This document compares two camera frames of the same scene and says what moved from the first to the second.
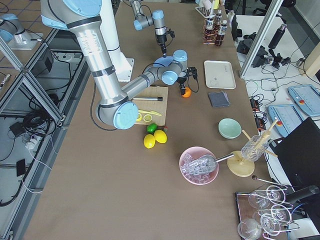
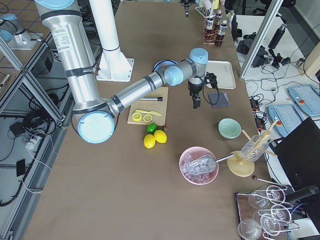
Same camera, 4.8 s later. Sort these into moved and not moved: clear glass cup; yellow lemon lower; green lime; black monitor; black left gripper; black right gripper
Moved: black left gripper; black right gripper
Not moved: black monitor; green lime; yellow lemon lower; clear glass cup
